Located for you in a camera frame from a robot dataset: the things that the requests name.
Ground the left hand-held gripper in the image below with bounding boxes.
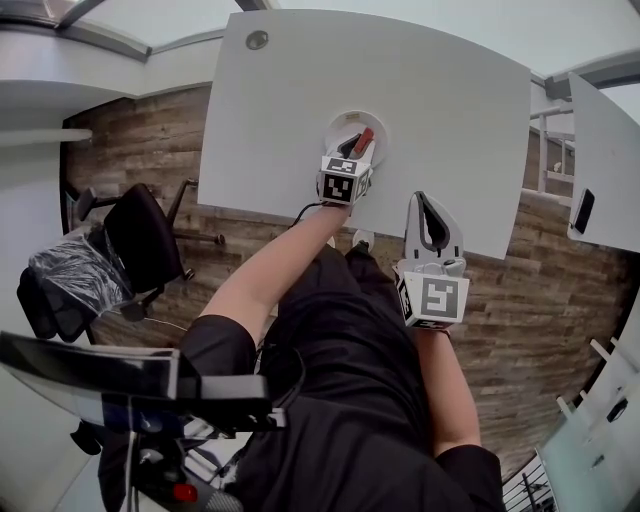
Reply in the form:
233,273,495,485
317,132,376,206

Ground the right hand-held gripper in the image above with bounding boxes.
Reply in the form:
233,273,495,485
393,191,471,330

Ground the white round plate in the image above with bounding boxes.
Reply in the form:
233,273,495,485
323,110,389,171

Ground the person's right forearm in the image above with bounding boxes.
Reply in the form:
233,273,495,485
412,327,482,459

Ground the person's left forearm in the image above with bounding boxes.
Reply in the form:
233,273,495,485
199,202,351,346

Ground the large white table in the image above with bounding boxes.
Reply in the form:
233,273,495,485
197,9,532,261

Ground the black smartphone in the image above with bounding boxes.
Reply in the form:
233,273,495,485
572,188,596,235

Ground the small white table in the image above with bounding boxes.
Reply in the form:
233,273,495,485
522,72,640,255

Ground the person's black clothing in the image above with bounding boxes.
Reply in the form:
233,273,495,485
179,244,506,512

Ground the black office chair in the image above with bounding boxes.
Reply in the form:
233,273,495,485
72,178,226,324

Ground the plastic-wrapped black chair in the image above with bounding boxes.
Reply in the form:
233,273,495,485
16,234,131,344

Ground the black monitor screen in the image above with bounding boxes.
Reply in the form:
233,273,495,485
0,330,274,434

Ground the black equipment stand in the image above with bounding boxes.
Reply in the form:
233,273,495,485
97,432,244,512

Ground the thin black cable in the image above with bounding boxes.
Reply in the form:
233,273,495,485
288,201,325,230

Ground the thick black cable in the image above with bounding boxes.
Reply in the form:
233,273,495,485
259,344,307,409

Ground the white rack frame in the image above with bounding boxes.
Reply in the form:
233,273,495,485
502,337,640,512

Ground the grey window frame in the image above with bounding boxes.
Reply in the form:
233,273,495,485
0,0,281,64

